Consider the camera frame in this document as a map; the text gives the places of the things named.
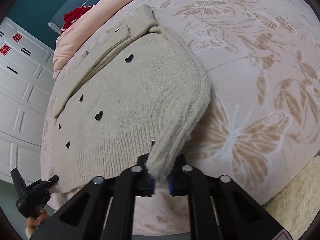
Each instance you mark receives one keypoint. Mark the white panelled wardrobe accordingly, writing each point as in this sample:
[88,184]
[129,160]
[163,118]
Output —
[26,85]

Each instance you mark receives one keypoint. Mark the cream fluffy rug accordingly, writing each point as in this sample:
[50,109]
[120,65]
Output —
[296,206]

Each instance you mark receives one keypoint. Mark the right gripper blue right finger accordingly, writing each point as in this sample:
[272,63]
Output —
[179,177]

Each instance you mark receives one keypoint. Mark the pink butterfly pattern bedspread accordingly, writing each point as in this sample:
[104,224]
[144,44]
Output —
[262,58]

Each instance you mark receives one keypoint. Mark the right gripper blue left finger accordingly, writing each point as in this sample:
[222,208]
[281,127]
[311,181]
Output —
[146,183]

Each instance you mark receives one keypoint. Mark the beige heart pattern knit sweater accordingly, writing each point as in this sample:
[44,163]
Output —
[141,91]

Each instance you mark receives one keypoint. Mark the red garment on bed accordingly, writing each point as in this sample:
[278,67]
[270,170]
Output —
[73,16]

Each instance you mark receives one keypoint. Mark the pink folded duvet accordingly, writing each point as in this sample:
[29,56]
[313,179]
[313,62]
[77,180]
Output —
[68,43]

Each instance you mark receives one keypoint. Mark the left human hand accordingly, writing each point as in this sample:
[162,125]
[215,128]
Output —
[33,223]

